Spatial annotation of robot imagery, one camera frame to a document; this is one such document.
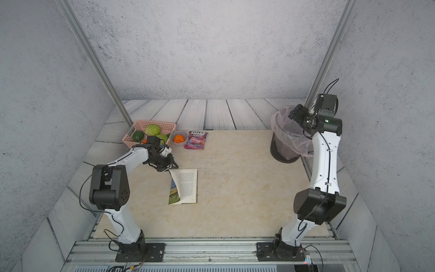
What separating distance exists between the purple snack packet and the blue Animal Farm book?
0.55 ft

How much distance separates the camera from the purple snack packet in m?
1.13

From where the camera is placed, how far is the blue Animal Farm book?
863 mm
